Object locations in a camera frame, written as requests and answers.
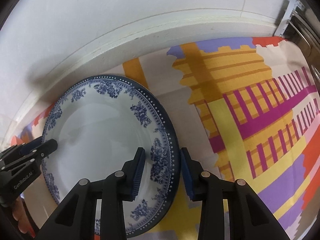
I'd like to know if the blue patterned plate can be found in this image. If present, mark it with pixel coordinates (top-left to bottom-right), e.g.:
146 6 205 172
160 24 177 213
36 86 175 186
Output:
42 75 180 237

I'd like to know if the metal pot rack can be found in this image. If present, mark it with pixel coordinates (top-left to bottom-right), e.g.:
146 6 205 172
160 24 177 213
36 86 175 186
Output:
274 0 319 65

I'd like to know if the steel pan with handle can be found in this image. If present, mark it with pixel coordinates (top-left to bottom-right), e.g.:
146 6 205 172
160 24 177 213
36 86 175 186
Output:
289 8 319 82

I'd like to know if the person's hand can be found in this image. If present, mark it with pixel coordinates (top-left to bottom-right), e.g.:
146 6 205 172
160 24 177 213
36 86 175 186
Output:
12 197 36 238

